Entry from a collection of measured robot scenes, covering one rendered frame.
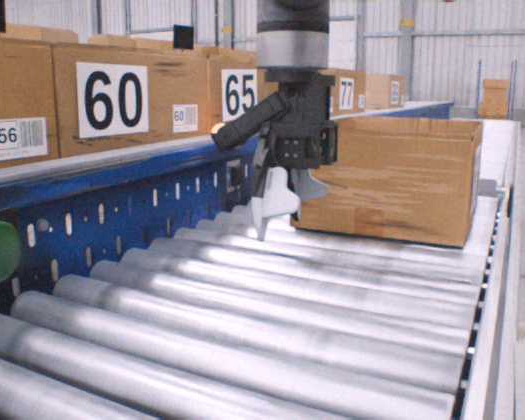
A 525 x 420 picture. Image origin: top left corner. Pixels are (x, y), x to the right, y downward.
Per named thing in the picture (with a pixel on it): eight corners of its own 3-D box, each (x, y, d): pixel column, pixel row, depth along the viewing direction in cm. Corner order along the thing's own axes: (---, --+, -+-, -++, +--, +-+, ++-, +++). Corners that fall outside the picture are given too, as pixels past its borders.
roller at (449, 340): (479, 392, 50) (484, 357, 47) (86, 299, 72) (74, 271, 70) (484, 356, 53) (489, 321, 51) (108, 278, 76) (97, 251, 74)
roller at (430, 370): (473, 424, 42) (482, 366, 43) (39, 309, 65) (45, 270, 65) (476, 411, 47) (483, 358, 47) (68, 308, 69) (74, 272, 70)
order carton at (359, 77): (335, 119, 174) (336, 67, 171) (257, 116, 187) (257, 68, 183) (365, 114, 209) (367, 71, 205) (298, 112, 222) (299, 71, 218)
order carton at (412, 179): (465, 247, 77) (475, 135, 73) (287, 226, 90) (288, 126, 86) (478, 198, 112) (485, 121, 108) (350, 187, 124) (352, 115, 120)
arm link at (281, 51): (243, 32, 61) (277, 39, 70) (243, 73, 62) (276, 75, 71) (313, 29, 57) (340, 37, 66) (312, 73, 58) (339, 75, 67)
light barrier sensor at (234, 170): (234, 196, 103) (233, 162, 101) (227, 196, 103) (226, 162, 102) (246, 192, 107) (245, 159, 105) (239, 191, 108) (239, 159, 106)
